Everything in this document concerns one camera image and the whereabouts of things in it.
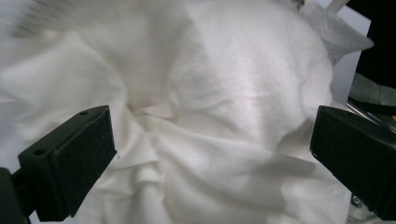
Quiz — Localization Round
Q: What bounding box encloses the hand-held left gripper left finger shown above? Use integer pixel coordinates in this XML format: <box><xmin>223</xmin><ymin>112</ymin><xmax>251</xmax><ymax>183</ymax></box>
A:
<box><xmin>18</xmin><ymin>105</ymin><xmax>118</xmax><ymax>223</ymax></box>

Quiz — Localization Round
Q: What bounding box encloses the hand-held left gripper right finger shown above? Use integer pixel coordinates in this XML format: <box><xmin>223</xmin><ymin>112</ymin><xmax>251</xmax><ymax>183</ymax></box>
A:
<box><xmin>309</xmin><ymin>105</ymin><xmax>396</xmax><ymax>221</ymax></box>

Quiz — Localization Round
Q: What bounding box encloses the white cloth garment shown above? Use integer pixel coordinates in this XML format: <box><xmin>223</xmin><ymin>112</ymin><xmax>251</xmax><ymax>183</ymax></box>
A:
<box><xmin>0</xmin><ymin>0</ymin><xmax>353</xmax><ymax>224</ymax></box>

